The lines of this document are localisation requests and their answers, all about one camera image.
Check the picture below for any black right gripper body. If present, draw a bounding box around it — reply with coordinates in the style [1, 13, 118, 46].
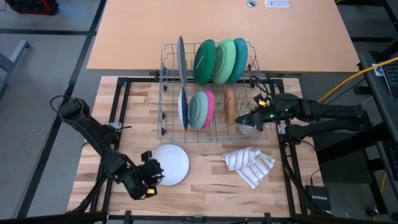
[253, 93, 304, 122]

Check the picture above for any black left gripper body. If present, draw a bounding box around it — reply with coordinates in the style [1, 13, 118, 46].
[124, 161, 162, 200]

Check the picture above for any purple plate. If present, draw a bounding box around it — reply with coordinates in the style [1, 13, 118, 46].
[152, 144, 190, 187]

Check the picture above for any beige plate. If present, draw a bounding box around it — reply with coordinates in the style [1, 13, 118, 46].
[224, 88, 236, 126]

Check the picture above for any pink plate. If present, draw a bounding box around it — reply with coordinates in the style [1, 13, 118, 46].
[201, 90, 216, 130]

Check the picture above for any pale sage green plate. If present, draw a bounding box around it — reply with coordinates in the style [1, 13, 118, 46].
[187, 90, 209, 131]

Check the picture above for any white and navy plate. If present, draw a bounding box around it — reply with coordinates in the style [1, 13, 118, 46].
[177, 87, 189, 132]

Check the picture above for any teal plate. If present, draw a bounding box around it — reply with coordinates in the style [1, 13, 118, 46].
[226, 37, 249, 85]

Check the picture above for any light green plate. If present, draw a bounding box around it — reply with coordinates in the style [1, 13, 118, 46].
[211, 39, 237, 86]

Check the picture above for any dark green plate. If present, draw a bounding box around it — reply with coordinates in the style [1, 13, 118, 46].
[193, 39, 217, 86]

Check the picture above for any white striped towel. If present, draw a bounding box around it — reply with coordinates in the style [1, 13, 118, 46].
[222, 146, 277, 190]

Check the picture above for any grey plate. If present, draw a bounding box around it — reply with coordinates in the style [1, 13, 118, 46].
[177, 35, 187, 88]

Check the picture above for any white power strip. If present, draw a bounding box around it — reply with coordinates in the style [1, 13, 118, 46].
[264, 0, 291, 9]

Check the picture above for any black keyboard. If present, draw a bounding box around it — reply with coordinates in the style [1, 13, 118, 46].
[381, 60, 398, 100]

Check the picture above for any light wooden desk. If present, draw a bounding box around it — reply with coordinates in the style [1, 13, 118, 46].
[86, 0, 361, 74]

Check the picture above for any grey bench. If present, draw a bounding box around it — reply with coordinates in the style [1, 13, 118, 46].
[0, 39, 31, 94]

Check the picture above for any red and black crate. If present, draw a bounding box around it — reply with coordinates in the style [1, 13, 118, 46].
[4, 0, 60, 16]

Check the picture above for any grey wire dish rack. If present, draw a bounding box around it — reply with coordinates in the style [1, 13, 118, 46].
[157, 42, 270, 146]

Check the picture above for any black metal rig frame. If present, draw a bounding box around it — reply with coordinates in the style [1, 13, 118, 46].
[0, 76, 398, 224]

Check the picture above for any yellow cable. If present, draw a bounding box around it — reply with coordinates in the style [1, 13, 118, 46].
[317, 57, 398, 103]

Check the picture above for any black Netgear switch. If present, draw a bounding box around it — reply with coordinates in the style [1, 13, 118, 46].
[306, 185, 332, 213]

